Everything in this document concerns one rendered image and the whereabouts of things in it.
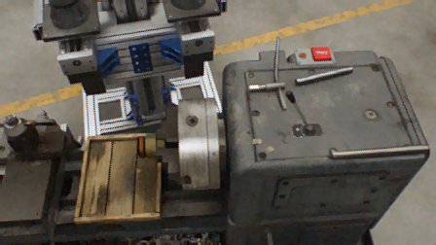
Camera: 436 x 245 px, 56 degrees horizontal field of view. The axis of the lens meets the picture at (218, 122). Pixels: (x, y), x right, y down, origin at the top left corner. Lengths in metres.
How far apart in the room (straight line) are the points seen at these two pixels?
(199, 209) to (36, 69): 2.18
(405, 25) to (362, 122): 2.53
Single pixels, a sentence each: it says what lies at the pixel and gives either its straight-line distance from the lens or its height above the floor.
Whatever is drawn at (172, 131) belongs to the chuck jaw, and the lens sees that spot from 1.40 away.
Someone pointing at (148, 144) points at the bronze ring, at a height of 1.12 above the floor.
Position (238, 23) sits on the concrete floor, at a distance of 3.52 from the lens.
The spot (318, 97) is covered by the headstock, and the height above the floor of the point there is 1.26.
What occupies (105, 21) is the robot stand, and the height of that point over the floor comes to 1.07.
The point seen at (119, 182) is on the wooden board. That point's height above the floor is 0.88.
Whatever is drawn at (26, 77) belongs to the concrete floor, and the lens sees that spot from 3.39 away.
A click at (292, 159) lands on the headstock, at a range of 1.21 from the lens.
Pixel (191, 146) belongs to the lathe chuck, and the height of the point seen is 1.21.
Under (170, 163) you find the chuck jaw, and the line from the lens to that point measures 1.35.
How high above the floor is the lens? 2.27
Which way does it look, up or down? 54 degrees down
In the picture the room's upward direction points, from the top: straight up
